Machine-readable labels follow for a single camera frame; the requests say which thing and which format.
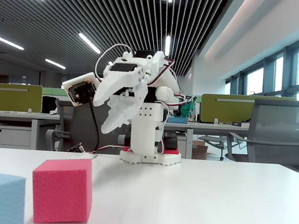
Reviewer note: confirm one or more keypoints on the red foam cube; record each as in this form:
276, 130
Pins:
63, 192

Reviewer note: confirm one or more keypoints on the dark grey office chair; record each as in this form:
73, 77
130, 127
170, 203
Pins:
79, 127

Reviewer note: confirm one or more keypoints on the black bag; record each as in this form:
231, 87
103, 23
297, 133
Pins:
48, 103

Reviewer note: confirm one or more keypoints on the small controller circuit board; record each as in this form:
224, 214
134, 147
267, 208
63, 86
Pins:
77, 147

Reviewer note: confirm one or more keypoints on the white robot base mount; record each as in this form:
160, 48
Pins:
169, 158

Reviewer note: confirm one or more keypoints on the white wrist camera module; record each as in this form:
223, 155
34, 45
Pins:
81, 89

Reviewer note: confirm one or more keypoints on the green desk partition panel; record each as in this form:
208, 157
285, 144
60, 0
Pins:
5, 99
228, 112

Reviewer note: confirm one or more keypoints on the blue flat box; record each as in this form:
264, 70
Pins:
178, 119

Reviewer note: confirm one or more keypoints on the white office desk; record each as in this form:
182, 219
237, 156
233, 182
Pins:
11, 116
209, 126

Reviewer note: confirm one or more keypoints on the white drawer cabinet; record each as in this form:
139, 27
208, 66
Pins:
12, 138

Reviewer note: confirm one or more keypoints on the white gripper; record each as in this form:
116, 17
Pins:
121, 77

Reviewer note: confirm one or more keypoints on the green plastic gadget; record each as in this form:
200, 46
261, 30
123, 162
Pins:
187, 109

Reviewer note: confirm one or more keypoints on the light grey swivel chair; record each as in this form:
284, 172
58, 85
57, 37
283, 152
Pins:
214, 141

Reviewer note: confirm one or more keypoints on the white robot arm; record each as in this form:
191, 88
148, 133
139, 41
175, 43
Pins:
144, 128

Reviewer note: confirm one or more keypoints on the brown cardboard box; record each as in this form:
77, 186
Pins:
200, 150

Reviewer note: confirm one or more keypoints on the grey mesh office chair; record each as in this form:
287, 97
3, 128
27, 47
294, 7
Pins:
280, 120

